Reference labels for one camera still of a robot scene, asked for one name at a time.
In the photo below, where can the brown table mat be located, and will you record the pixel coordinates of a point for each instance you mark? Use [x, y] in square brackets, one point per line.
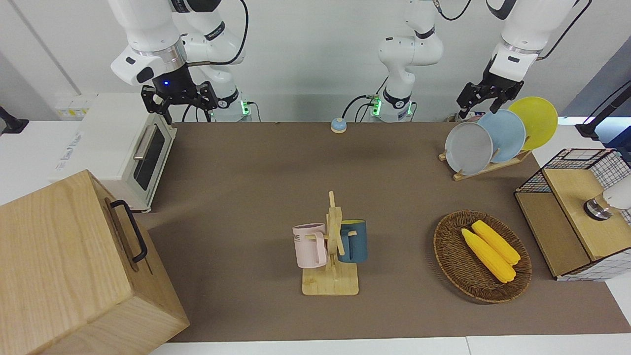
[246, 172]

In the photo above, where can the dark blue mug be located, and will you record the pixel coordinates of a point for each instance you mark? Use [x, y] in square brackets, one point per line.
[356, 244]

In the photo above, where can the white and yellow small box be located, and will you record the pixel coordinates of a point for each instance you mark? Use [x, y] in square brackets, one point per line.
[74, 107]

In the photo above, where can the wooden mug rack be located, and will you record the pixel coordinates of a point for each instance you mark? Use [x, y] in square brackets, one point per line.
[330, 283]

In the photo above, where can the white toaster oven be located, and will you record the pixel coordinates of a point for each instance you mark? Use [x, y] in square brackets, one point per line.
[108, 143]

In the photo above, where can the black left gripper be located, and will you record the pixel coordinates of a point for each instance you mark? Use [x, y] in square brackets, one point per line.
[500, 81]

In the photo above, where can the pink mug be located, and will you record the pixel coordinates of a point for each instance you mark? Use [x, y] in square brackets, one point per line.
[308, 249]

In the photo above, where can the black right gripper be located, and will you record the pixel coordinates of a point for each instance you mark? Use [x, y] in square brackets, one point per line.
[172, 81]

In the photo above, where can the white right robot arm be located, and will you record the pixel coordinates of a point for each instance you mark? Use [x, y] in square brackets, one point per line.
[148, 29]

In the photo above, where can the light blue plate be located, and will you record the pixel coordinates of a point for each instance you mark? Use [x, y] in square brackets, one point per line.
[508, 133]

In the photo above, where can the yellow corn cob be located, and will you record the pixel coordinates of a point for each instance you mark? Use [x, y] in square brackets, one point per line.
[488, 256]
[498, 242]

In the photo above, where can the gray plate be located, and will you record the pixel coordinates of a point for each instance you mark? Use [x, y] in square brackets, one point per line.
[468, 148]

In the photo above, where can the small blue bell button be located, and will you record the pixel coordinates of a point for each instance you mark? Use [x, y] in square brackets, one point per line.
[338, 126]

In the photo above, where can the brown wicker basket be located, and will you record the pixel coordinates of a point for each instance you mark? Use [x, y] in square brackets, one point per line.
[458, 266]

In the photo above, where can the wooden plate rack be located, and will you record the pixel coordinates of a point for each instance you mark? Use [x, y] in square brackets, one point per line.
[485, 170]

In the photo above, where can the yellow plate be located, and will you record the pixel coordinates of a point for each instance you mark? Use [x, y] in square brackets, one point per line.
[540, 121]

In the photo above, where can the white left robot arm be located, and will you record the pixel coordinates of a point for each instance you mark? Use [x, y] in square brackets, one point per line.
[409, 54]

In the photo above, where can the black camera stand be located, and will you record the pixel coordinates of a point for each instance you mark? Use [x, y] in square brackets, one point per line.
[599, 121]
[11, 123]

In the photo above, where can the wooden box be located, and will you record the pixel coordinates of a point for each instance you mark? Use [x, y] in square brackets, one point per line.
[64, 266]

